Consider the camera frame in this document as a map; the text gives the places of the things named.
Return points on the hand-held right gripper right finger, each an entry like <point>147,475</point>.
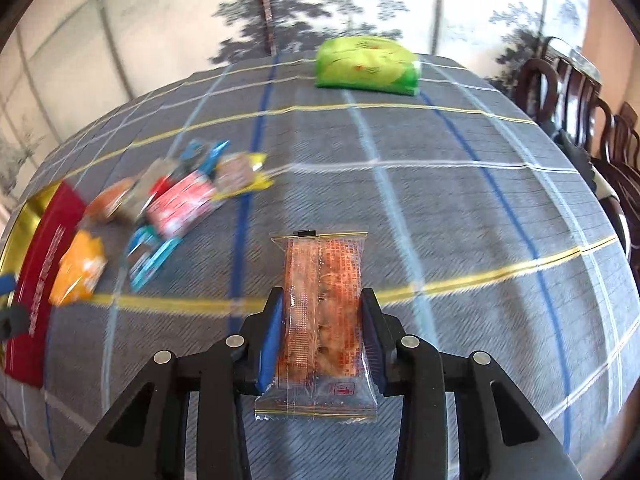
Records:
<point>371,340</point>

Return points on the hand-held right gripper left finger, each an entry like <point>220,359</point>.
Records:
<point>267,340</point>

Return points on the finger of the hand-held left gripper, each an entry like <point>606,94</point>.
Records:
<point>12,322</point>

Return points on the clear orange snack packet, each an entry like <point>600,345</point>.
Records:
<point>322,305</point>

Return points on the red tin box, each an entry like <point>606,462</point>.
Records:
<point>42,255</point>

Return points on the yellow packet with brown cake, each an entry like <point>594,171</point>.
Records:
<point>240,172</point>

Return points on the orange yellow snack packet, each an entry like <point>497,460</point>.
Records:
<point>80,270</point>

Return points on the grey plaid tablecloth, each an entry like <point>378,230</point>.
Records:
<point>450,220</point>

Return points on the blue wrapped candy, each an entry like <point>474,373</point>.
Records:
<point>147,255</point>
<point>205,155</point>

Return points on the orange brown snack packet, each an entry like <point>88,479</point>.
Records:
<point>110,202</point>

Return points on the pink white patterned snack packet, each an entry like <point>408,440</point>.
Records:
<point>182,202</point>

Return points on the green tissue pack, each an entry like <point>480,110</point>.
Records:
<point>365,65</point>

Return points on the painted folding screen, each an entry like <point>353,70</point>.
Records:
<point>150,20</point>

